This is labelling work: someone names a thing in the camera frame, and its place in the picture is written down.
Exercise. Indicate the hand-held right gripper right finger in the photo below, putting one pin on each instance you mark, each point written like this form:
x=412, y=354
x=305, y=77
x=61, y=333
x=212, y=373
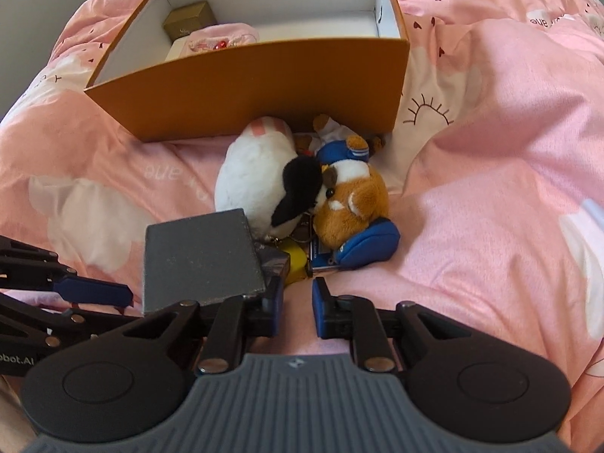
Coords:
x=321, y=306

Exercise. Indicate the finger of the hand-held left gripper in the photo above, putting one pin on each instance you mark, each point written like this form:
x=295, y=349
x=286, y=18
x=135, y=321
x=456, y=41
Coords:
x=94, y=291
x=28, y=314

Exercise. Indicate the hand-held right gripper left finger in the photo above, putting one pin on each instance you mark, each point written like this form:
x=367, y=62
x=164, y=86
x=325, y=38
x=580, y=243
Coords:
x=275, y=304

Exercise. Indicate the dark printed card pack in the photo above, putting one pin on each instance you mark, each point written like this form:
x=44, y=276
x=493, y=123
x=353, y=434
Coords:
x=274, y=262

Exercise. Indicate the yellow toy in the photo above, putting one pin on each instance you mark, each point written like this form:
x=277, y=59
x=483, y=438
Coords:
x=295, y=263

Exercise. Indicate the blue pouch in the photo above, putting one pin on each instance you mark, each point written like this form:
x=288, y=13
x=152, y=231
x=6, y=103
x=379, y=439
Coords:
x=373, y=241

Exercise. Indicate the grey box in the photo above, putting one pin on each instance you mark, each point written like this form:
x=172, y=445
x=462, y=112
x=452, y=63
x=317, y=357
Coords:
x=203, y=259

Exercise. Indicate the brown hamster plush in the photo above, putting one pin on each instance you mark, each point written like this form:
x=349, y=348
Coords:
x=358, y=203

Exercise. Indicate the white plush with black ear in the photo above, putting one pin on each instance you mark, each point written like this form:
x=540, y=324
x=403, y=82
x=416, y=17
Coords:
x=255, y=174

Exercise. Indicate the small doll plush blue outfit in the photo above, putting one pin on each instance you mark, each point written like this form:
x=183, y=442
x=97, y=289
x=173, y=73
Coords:
x=332, y=132

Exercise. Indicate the orange cardboard box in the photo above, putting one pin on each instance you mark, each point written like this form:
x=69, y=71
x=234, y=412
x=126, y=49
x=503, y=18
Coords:
x=236, y=99

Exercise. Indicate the pink fabric pouch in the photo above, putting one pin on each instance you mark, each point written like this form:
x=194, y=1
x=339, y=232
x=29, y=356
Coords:
x=222, y=35

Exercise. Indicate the gold box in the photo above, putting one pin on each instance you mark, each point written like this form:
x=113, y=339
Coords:
x=188, y=19

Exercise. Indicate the person's left forearm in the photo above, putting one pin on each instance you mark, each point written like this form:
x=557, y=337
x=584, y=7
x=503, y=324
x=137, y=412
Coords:
x=9, y=403

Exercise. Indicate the pink printed blanket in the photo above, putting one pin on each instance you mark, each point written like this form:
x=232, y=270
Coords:
x=495, y=151

